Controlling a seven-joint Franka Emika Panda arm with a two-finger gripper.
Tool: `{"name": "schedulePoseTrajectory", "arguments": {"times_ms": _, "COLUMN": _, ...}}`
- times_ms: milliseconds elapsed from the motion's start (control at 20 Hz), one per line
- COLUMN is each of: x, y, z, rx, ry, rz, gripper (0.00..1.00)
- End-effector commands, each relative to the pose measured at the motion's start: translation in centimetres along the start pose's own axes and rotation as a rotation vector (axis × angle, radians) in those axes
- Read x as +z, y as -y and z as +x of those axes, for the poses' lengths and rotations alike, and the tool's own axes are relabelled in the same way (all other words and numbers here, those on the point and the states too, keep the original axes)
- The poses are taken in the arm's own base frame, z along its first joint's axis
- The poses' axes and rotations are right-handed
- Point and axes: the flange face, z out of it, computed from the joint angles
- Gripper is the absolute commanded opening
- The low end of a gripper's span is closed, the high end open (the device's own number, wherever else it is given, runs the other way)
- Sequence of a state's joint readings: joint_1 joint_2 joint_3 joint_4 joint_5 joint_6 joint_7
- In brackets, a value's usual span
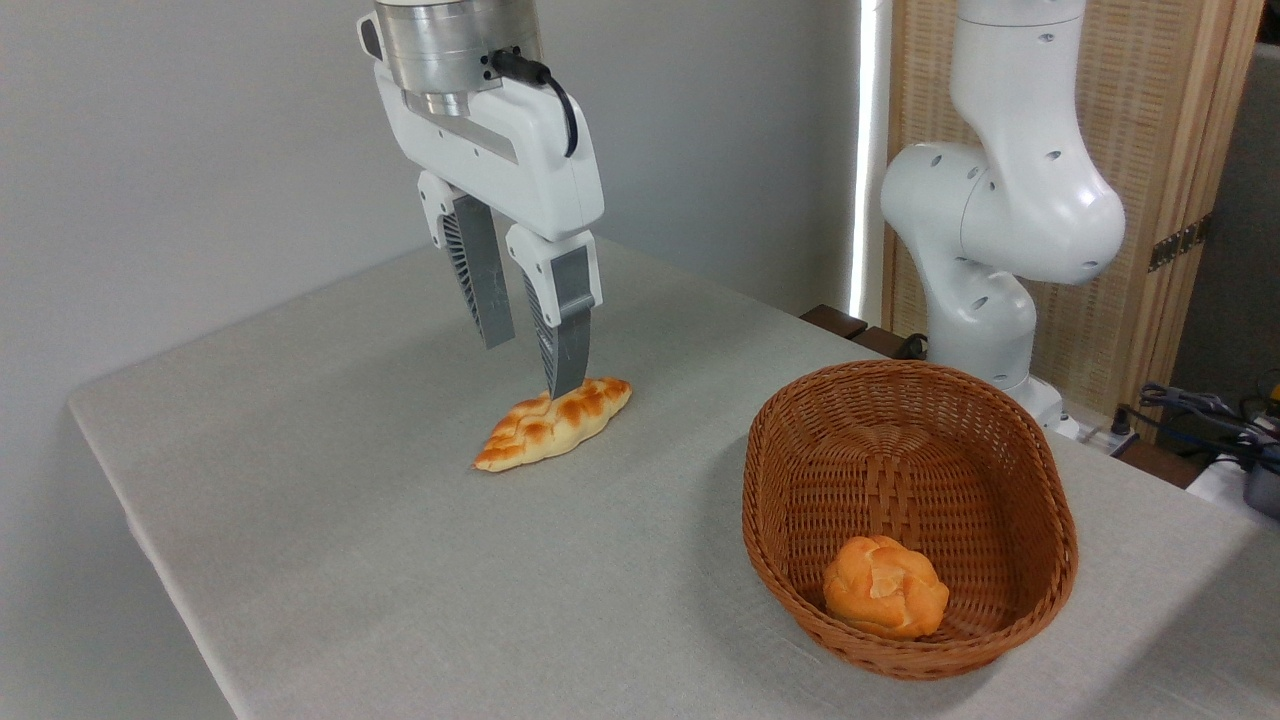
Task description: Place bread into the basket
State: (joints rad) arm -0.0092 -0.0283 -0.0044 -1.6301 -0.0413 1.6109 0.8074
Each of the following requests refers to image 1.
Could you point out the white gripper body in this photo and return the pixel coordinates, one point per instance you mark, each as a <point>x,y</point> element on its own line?
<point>520,160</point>

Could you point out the dark metal screen hinge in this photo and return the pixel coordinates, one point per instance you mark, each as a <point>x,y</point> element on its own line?
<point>1180,243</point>

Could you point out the round orange bread roll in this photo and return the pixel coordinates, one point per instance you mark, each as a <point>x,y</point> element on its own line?
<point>885,590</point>

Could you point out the dark brown wooden furniture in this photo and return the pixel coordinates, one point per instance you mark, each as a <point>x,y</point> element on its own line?
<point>835,322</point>

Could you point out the grey tablecloth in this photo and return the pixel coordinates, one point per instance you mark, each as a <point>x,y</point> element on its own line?
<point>400,620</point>

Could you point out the white power strip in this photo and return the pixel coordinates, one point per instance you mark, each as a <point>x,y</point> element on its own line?
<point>1105,437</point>

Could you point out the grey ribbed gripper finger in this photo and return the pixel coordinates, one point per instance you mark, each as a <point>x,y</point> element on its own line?
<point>480,270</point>
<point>570,310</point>

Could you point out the brown oval wicker basket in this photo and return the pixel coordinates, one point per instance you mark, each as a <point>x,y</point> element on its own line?
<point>900,470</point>

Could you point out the long braided bread loaf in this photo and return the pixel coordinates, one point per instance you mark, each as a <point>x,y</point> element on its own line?
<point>550,425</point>

